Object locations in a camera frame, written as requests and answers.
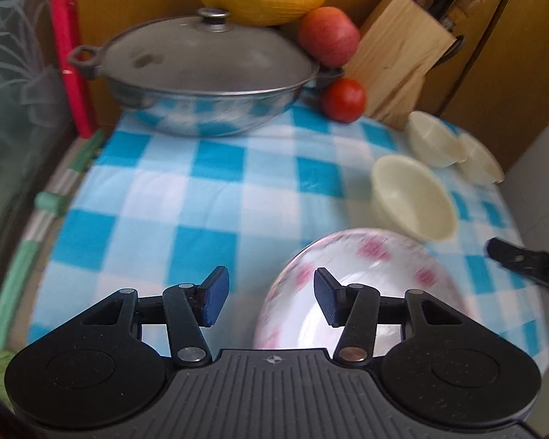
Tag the red board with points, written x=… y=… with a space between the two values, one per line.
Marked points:
x=73 y=68

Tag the grey pan lid with knob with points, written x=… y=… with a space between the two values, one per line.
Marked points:
x=201 y=59

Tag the deep bowl with pink flowers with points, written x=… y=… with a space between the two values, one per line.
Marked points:
x=384 y=270

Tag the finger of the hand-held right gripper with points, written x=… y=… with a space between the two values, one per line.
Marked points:
x=530 y=263

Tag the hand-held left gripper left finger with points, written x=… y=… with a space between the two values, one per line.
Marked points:
x=216 y=293

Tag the wooden cabinet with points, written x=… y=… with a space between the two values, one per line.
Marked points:
x=498 y=77

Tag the red tomato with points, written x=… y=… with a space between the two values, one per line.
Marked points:
x=344 y=100

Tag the wooden knife block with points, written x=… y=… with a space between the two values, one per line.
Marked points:
x=398 y=59

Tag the red apple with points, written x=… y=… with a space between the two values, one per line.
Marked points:
x=329 y=36

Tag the patterned frosted glass panel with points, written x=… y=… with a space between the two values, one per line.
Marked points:
x=13 y=77

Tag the blue checked tablecloth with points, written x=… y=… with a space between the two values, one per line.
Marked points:
x=187 y=210

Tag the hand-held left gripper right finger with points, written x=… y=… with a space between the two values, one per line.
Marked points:
x=325 y=298

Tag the small cream bowl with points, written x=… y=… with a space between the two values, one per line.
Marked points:
x=482 y=162
x=416 y=201
x=434 y=139

